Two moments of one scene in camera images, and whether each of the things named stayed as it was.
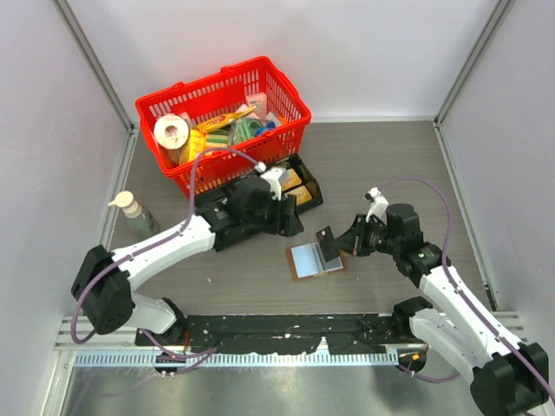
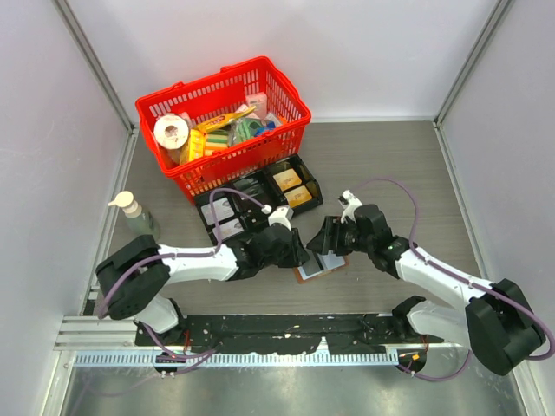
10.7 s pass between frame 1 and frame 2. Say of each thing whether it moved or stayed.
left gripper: moved
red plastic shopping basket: stayed
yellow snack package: stayed
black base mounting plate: stayed
